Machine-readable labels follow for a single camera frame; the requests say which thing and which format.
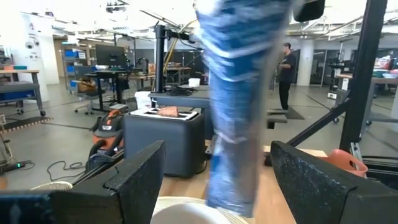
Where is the brown toast slice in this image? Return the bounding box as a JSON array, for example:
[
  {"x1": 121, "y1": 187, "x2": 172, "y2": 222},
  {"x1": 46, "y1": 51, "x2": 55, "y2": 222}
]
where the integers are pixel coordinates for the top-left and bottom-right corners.
[{"x1": 157, "y1": 106, "x2": 180, "y2": 118}]

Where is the grey swivel chair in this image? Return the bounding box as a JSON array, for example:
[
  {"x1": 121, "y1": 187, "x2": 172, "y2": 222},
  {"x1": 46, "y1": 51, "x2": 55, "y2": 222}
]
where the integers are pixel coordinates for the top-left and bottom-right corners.
[{"x1": 73, "y1": 66, "x2": 105, "y2": 116}]

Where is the black computer monitor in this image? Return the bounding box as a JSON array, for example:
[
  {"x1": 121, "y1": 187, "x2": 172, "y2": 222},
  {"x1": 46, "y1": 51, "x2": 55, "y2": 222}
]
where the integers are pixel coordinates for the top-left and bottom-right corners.
[{"x1": 95, "y1": 44, "x2": 127, "y2": 68}]

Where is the orange plastic basket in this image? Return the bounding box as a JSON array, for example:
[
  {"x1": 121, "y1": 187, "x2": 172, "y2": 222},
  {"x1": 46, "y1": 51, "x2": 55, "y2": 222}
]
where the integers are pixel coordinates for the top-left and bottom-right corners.
[{"x1": 318, "y1": 148, "x2": 369, "y2": 178}]

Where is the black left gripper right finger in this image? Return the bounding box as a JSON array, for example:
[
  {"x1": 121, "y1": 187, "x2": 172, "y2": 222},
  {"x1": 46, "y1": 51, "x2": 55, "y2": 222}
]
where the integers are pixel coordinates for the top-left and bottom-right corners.
[{"x1": 270, "y1": 140, "x2": 398, "y2": 224}]

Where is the black monitor pole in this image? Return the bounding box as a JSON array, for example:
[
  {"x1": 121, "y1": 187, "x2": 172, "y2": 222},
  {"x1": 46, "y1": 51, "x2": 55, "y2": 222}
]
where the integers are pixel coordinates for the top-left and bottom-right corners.
[{"x1": 154, "y1": 24, "x2": 200, "y2": 94}]

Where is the grey wheeled cart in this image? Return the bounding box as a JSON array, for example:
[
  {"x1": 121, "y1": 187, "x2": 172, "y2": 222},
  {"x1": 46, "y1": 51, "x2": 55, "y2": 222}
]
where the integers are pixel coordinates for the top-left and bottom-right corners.
[{"x1": 0, "y1": 70, "x2": 47, "y2": 118}]

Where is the white bucket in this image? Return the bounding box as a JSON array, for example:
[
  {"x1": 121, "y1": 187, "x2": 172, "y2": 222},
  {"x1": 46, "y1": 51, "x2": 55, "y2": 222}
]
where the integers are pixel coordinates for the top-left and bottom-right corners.
[{"x1": 134, "y1": 90, "x2": 152, "y2": 110}]

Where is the black standing desk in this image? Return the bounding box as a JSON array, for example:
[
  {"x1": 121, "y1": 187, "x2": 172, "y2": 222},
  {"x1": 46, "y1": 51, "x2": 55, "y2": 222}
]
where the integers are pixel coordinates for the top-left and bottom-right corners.
[{"x1": 83, "y1": 68, "x2": 131, "y2": 113}]

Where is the orange shop vacuum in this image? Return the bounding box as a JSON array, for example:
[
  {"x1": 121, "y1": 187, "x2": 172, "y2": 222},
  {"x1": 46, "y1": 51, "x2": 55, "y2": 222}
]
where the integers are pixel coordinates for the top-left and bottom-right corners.
[{"x1": 88, "y1": 109, "x2": 125, "y2": 162}]

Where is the person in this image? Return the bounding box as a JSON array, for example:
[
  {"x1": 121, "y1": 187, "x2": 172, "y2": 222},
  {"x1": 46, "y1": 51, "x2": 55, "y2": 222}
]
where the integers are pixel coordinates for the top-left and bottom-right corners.
[{"x1": 278, "y1": 42, "x2": 298, "y2": 110}]

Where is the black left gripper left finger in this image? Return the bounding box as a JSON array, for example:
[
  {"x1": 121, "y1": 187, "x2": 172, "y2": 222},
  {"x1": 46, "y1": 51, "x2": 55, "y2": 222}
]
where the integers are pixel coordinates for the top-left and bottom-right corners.
[{"x1": 0, "y1": 140, "x2": 165, "y2": 224}]

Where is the coiled black cable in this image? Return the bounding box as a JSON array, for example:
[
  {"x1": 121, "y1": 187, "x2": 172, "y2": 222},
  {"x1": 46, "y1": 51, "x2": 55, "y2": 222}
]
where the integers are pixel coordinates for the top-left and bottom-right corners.
[{"x1": 166, "y1": 85, "x2": 194, "y2": 96}]

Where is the black power strip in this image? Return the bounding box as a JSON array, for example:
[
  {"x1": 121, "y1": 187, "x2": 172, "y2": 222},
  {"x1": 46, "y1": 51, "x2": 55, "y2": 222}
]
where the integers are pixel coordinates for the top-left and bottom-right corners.
[{"x1": 0, "y1": 161, "x2": 26, "y2": 175}]

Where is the black aluminium frame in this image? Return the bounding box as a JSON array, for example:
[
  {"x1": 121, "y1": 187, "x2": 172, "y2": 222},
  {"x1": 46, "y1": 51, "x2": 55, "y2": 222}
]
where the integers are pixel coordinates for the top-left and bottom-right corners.
[{"x1": 73, "y1": 0, "x2": 398, "y2": 194}]

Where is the blue and yellow cereal box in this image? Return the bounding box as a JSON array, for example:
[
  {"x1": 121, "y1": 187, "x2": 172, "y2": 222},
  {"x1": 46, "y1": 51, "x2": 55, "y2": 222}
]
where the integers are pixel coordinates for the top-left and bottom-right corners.
[{"x1": 195, "y1": 0, "x2": 293, "y2": 218}]

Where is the black two-slot toaster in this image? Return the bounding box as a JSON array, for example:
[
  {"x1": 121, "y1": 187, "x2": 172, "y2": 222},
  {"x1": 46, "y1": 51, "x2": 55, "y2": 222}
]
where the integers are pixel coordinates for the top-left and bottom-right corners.
[{"x1": 123, "y1": 107, "x2": 206, "y2": 178}]

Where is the white bowl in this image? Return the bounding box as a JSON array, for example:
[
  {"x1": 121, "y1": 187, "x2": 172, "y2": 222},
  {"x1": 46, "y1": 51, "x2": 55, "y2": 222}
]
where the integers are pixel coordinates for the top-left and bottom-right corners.
[{"x1": 150, "y1": 203, "x2": 233, "y2": 224}]

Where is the black floor cable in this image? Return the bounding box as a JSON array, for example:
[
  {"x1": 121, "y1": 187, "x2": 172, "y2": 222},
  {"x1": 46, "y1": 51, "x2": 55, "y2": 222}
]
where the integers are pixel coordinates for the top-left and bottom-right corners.
[{"x1": 46, "y1": 160, "x2": 87, "y2": 182}]

